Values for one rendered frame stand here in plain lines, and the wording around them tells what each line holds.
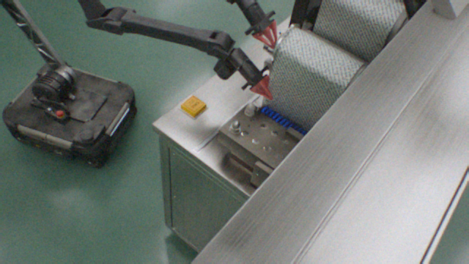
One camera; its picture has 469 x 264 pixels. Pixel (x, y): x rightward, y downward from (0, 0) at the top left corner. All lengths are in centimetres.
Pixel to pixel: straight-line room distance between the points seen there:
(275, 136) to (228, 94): 35
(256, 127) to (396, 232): 70
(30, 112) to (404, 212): 213
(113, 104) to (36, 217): 74
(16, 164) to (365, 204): 218
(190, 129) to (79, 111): 108
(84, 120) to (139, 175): 44
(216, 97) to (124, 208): 101
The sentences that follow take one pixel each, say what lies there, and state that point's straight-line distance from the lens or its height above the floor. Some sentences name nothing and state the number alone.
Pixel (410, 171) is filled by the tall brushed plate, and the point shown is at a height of 144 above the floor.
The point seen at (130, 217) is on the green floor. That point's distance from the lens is 231.
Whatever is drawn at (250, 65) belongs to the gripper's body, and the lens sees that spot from 134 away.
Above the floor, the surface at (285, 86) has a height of 116.
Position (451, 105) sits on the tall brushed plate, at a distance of 102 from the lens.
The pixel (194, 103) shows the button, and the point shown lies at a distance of 152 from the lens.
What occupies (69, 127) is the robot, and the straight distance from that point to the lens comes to 240.
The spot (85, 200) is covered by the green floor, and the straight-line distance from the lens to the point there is 240.
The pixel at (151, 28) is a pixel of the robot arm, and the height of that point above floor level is 119.
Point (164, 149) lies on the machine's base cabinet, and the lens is 155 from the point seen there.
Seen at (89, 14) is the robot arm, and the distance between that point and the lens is 151.
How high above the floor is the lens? 205
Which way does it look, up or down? 51 degrees down
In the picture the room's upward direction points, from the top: 9 degrees clockwise
